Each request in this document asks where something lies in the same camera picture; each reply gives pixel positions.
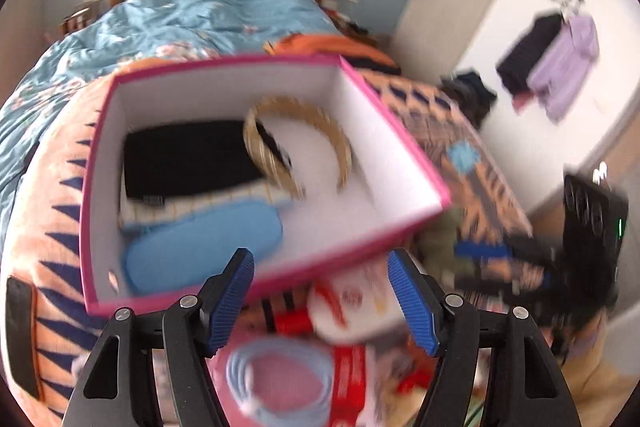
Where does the blue floral duvet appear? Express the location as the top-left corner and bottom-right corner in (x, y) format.
(0, 0), (341, 202)

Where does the pink cardboard box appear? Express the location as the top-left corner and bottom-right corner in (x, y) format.
(80, 53), (452, 317)

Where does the white plastic bottle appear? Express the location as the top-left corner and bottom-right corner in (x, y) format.
(306, 257), (416, 345)

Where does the smartphone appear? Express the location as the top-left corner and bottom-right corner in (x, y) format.
(6, 276), (42, 400)

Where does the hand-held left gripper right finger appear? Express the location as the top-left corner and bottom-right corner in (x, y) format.
(387, 248), (581, 427)

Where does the dark clothes pile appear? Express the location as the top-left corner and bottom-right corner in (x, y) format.
(440, 69), (498, 130)

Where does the wooden bedside table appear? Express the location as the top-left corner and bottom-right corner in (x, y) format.
(57, 4), (101, 38)

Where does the light blue coiled cable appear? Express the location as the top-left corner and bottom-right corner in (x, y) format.
(226, 338), (335, 418)

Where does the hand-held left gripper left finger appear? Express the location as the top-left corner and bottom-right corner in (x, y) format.
(62, 248), (256, 427)

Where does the orange patterned blanket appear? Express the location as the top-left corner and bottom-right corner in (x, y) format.
(0, 57), (533, 427)

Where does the orange cloth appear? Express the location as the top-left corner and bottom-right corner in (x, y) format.
(264, 33), (401, 75)

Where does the person's yellow clothing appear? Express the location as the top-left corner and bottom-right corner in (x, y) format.
(560, 342), (640, 405)

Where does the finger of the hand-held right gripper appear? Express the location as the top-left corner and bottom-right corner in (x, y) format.
(454, 241), (563, 269)
(450, 267), (551, 305)

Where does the black fabric pouch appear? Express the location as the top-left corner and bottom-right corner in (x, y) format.
(122, 119), (268, 200)

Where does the purple hooded jacket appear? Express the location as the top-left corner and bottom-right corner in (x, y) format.
(527, 14), (601, 122)

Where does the yellow striped white pouch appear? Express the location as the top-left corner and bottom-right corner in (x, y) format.
(119, 184), (296, 228)

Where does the beige plaid headband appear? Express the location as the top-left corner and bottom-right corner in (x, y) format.
(242, 96), (353, 200)

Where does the red printed packet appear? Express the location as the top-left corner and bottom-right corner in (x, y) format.
(327, 344), (371, 425)

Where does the black jacket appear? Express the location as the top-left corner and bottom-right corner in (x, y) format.
(496, 12), (563, 100)

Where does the pink plastic bag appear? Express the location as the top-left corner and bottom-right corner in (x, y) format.
(207, 332), (341, 427)

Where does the green plush toy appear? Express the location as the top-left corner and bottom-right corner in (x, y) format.
(420, 207), (468, 280)

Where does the blue glasses case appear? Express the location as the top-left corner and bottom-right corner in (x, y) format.
(124, 199), (283, 295)

